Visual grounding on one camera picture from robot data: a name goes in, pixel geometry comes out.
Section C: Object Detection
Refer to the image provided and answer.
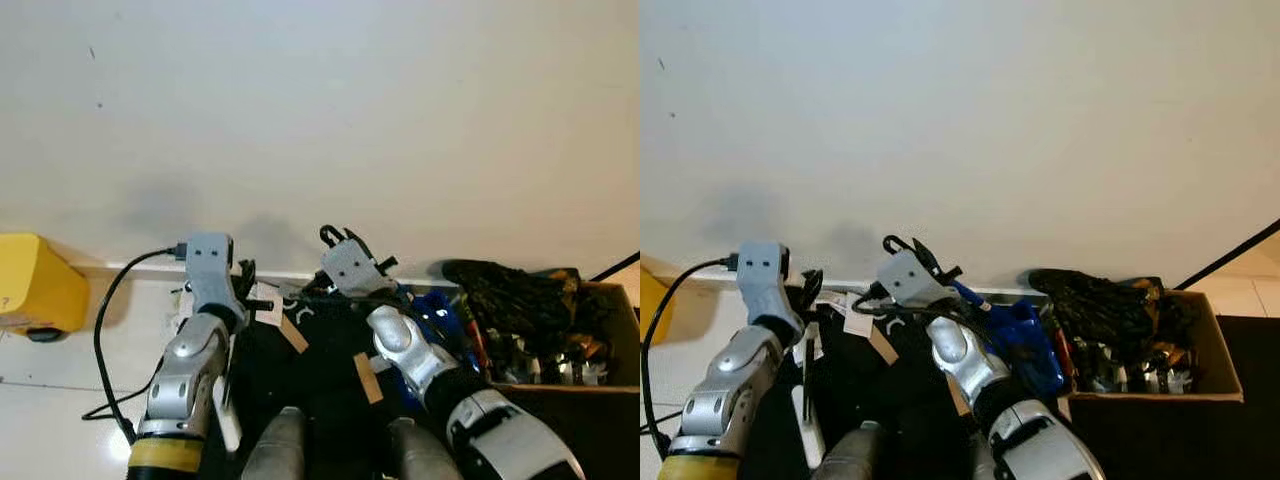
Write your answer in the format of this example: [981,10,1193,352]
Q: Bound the black fabric bag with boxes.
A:
[222,288,481,480]
[798,298,1001,480]

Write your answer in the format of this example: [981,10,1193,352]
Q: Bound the black crumpled bag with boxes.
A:
[441,259,601,346]
[1028,268,1201,353]

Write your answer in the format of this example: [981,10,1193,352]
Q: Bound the silver robot right leg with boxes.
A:
[384,417,463,480]

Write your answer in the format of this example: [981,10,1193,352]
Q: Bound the silver robot leg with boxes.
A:
[384,417,463,480]
[240,405,307,480]
[812,420,887,480]

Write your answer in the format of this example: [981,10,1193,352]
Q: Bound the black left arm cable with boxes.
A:
[82,245,189,445]
[640,255,741,441]

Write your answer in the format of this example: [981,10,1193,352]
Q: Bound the yellow plastic bin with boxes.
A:
[0,233,91,343]
[640,267,675,347]

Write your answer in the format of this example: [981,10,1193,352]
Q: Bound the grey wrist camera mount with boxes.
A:
[184,233,237,304]
[320,240,387,299]
[877,249,952,308]
[736,242,793,323]

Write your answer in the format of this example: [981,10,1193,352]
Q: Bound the silver robot left leg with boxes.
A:
[240,405,307,480]
[812,420,887,480]

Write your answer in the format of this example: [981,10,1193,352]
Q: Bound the shiny metal parts pile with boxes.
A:
[488,334,613,388]
[1072,340,1203,395]

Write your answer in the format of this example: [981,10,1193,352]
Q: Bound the red handled tool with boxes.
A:
[1050,328,1075,379]
[463,318,493,373]

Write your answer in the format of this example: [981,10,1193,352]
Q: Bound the white plastic handle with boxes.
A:
[790,382,827,468]
[210,372,244,453]

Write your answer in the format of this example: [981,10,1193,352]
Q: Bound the white paper tag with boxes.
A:
[254,284,287,329]
[843,298,877,338]

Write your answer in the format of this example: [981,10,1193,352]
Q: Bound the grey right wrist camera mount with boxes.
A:
[320,240,387,299]
[877,249,952,308]

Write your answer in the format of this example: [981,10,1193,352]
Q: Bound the brown cardboard box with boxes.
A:
[1030,276,1245,404]
[440,264,641,393]

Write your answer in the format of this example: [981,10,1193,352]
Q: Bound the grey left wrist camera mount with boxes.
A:
[736,242,793,323]
[184,233,237,304]

